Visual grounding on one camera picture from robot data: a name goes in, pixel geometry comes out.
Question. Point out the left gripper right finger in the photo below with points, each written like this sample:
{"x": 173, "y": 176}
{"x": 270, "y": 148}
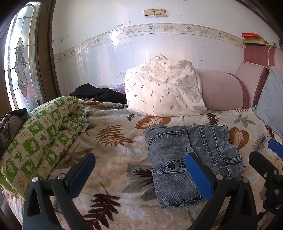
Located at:
{"x": 241, "y": 211}

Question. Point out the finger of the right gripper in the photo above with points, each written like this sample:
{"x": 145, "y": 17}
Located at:
{"x": 262, "y": 165}
{"x": 276, "y": 147}

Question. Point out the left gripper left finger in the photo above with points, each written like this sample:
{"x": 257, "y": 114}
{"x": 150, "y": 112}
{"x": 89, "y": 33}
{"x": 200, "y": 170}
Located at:
{"x": 38, "y": 209}

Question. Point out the blue denim jeans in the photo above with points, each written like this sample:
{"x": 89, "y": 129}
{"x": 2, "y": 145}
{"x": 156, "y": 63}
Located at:
{"x": 167, "y": 149}

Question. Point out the dark olive clothing heap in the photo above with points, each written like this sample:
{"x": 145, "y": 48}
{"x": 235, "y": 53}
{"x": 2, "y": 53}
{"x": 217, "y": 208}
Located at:
{"x": 11, "y": 123}

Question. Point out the light blue quilted pillow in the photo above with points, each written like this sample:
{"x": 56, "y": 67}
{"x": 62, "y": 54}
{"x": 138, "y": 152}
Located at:
{"x": 269, "y": 107}

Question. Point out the pink round bolster cushion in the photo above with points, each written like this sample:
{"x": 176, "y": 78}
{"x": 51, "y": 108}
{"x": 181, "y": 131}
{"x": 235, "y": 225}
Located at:
{"x": 223, "y": 91}

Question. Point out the leaf pattern bed blanket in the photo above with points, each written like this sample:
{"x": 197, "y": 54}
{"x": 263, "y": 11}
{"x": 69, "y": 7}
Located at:
{"x": 119, "y": 194}

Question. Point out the pink maroon headboard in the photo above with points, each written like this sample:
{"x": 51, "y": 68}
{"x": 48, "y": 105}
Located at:
{"x": 254, "y": 71}

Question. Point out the green white rolled quilt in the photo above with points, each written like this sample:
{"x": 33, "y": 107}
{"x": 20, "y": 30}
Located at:
{"x": 40, "y": 143}

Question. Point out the stack of books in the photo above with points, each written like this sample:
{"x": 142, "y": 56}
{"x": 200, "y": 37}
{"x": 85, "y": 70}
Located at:
{"x": 253, "y": 39}

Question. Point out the white patterned pillow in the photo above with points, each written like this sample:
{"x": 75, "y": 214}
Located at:
{"x": 164, "y": 87}

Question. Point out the black garment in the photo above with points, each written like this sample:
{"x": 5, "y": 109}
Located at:
{"x": 98, "y": 94}

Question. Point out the stained glass window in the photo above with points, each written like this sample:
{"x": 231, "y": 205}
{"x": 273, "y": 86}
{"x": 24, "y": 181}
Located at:
{"x": 21, "y": 77}

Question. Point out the brown wooden window frame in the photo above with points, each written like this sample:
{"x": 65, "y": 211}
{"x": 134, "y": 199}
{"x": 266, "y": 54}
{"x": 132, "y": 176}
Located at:
{"x": 45, "y": 65}

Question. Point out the beige wall switch panel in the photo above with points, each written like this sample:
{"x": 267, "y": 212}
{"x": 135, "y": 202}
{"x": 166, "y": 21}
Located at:
{"x": 155, "y": 13}

